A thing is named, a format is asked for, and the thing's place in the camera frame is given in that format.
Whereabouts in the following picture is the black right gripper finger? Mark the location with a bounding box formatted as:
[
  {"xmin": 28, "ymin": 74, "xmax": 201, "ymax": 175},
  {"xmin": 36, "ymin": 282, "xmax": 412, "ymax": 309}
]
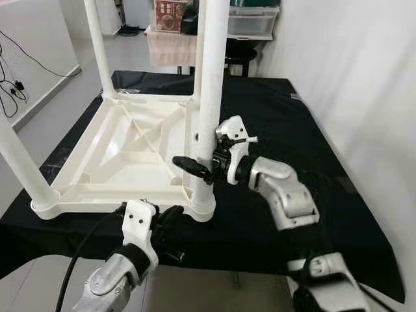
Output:
[{"xmin": 172, "ymin": 156, "xmax": 215, "ymax": 185}]

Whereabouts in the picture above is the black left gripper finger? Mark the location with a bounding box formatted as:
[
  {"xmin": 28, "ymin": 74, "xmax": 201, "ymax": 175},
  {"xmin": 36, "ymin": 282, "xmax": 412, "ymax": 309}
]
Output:
[
  {"xmin": 153, "ymin": 205, "xmax": 181, "ymax": 230},
  {"xmin": 161, "ymin": 206, "xmax": 186, "ymax": 239}
]

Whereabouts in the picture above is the cream plastic table top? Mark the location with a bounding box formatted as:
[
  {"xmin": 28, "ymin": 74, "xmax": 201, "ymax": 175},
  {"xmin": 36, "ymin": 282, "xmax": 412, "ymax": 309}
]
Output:
[{"xmin": 31, "ymin": 91, "xmax": 218, "ymax": 222}]

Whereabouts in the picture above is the black table cloth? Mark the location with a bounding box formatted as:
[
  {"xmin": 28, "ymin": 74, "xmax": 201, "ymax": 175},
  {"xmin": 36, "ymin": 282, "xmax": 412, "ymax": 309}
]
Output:
[{"xmin": 0, "ymin": 70, "xmax": 405, "ymax": 303}]

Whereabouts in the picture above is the black round stool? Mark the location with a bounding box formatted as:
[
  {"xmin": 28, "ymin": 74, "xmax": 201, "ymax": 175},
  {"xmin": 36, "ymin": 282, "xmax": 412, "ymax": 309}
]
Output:
[{"xmin": 224, "ymin": 40, "xmax": 259, "ymax": 77}]

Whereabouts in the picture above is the pink checked cloth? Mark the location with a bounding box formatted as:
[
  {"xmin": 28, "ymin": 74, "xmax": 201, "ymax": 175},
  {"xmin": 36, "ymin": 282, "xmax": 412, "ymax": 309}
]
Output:
[{"xmin": 146, "ymin": 29, "xmax": 199, "ymax": 67}]

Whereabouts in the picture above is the clear plastic storage box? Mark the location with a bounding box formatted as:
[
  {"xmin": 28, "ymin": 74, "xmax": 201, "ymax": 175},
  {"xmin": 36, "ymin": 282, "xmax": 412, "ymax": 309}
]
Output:
[{"xmin": 227, "ymin": 5, "xmax": 280, "ymax": 37}]

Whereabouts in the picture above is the black plastic bag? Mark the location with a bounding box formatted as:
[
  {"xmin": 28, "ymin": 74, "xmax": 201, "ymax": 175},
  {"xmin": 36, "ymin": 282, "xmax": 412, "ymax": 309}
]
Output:
[{"xmin": 181, "ymin": 0, "xmax": 200, "ymax": 35}]

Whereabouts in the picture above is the dark floor mat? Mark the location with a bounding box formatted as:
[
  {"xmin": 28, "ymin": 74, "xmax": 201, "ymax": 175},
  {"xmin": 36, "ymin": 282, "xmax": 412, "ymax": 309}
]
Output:
[{"xmin": 117, "ymin": 25, "xmax": 148, "ymax": 37}]

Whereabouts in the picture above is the clear box with orange lid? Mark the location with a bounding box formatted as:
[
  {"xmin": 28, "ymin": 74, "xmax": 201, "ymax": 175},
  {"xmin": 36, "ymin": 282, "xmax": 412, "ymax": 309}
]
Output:
[{"xmin": 155, "ymin": 0, "xmax": 186, "ymax": 33}]

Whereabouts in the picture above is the green round lid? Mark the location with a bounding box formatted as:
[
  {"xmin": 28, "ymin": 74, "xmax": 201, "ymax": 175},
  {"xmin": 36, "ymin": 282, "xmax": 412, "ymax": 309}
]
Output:
[{"xmin": 231, "ymin": 0, "xmax": 280, "ymax": 8}]

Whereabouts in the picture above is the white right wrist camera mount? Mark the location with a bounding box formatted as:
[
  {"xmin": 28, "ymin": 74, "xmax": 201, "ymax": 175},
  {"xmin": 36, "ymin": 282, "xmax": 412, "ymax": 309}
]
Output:
[{"xmin": 214, "ymin": 116, "xmax": 259, "ymax": 166}]

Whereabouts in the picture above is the long thin black cable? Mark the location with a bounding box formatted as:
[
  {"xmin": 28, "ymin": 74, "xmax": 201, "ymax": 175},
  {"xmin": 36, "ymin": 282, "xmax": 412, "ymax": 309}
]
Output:
[{"xmin": 0, "ymin": 29, "xmax": 82, "ymax": 79}]

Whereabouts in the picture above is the black cable with plug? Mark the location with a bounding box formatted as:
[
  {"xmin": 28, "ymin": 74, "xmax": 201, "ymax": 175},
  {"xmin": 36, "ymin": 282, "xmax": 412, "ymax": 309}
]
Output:
[{"xmin": 0, "ymin": 45, "xmax": 30, "ymax": 119}]

